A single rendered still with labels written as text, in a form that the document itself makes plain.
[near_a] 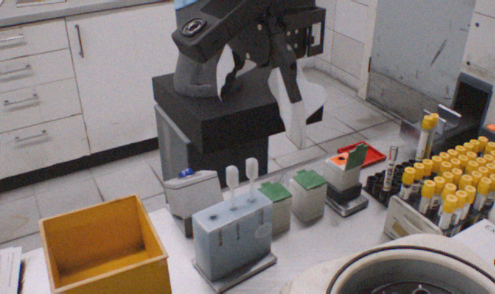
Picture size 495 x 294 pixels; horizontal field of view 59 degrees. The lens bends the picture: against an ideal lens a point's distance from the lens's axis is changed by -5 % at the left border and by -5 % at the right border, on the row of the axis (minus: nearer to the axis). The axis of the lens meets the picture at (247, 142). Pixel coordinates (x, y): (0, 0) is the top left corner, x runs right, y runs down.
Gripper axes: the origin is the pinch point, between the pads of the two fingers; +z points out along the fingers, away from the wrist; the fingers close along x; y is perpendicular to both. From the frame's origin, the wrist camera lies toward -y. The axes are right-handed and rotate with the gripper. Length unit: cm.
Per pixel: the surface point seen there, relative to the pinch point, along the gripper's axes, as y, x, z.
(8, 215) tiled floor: -24, 156, 108
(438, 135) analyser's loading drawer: 45.5, -0.4, 17.1
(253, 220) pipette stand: -1.4, -1.8, 12.6
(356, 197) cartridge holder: 20.6, -1.1, 19.7
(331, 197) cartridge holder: 17.1, 1.2, 19.6
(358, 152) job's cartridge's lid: 19.1, -1.3, 10.2
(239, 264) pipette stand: -3.7, -1.7, 19.5
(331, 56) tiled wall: 215, 181, 92
